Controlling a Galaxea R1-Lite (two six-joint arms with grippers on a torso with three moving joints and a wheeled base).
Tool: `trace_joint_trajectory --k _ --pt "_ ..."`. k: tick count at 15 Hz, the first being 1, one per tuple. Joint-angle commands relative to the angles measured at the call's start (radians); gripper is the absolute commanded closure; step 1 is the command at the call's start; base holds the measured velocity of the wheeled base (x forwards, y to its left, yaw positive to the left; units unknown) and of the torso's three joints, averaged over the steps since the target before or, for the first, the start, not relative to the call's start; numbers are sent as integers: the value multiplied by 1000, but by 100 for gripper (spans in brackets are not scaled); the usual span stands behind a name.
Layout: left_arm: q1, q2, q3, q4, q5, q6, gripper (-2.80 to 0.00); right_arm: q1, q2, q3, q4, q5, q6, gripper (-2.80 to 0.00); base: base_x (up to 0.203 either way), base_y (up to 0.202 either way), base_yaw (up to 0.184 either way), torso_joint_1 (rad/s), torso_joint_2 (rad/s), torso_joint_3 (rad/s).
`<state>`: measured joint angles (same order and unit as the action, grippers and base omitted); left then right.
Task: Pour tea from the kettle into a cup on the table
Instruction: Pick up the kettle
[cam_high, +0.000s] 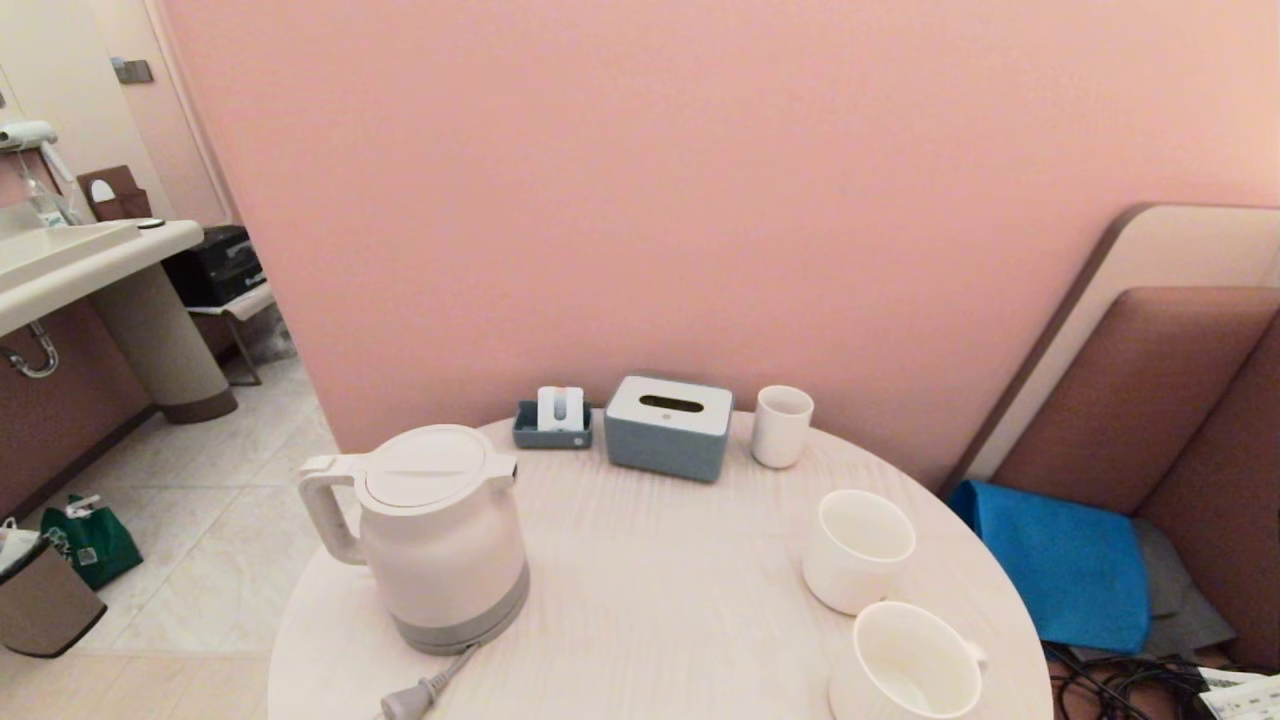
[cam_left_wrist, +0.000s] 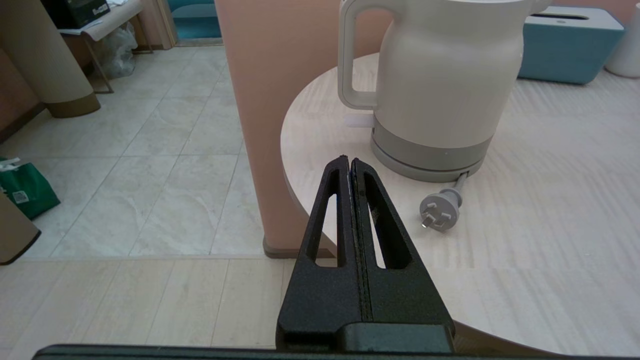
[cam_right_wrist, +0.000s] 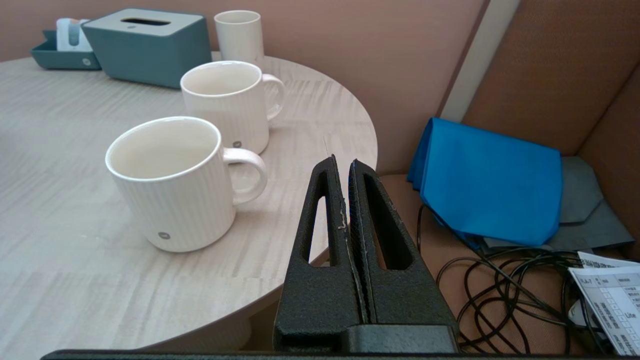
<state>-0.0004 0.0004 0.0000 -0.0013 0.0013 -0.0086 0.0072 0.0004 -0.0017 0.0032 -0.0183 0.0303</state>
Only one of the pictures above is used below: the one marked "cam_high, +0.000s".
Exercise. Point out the beige sink pedestal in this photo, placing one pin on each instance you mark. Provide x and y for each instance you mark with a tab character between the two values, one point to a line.
160	340

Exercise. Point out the brown upholstered sofa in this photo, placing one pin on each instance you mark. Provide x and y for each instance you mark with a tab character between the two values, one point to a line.
1130	400

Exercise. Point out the grey cloth bag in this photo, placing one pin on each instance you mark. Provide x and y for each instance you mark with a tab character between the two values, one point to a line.
1180	600

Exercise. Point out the white electric kettle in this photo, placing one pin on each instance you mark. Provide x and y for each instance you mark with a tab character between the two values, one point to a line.
440	530

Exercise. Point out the blue cloth bag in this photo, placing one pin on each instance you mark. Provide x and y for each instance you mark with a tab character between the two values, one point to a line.
1060	570

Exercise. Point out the grey wall bracket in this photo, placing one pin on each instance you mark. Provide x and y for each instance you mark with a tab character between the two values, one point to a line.
133	71

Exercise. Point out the green shopping bag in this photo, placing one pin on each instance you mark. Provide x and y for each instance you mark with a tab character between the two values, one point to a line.
95	545

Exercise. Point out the clear water bottle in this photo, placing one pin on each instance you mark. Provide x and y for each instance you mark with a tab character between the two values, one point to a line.
45	205

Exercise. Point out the grey round kettle base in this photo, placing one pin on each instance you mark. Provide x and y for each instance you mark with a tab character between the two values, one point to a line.
445	648

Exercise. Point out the printed paper sheets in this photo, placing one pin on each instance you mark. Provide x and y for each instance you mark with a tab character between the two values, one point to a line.
1245	698

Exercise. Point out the black box appliance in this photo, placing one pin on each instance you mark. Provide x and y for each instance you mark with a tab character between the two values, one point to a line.
215	270

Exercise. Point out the chrome drain pipe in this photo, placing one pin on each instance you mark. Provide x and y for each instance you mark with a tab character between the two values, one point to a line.
48	353

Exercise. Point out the white ribbed mug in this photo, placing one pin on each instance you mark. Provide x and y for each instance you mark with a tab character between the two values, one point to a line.
900	670
850	580

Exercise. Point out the small grey-blue tray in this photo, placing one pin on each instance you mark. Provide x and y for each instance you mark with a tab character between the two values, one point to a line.
550	438

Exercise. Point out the white sink counter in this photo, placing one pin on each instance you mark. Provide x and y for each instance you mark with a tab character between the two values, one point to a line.
60	265

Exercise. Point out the grey-blue tissue box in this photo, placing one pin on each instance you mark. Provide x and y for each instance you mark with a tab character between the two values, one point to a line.
665	445

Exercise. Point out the brown trash bin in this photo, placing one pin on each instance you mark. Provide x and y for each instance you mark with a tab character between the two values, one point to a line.
45	605

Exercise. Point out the brown tissue holder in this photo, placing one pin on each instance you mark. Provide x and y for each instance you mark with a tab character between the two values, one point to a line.
125	195

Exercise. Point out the white hair dryer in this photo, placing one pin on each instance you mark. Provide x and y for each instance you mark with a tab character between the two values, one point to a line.
25	133

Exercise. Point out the white luggage rack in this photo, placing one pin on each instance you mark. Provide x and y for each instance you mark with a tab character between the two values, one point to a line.
240	303

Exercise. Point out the white sachet packets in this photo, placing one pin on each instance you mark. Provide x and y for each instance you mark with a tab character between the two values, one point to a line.
560	408

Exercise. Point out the beige wall panel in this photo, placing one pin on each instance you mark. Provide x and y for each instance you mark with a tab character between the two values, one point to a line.
1180	245

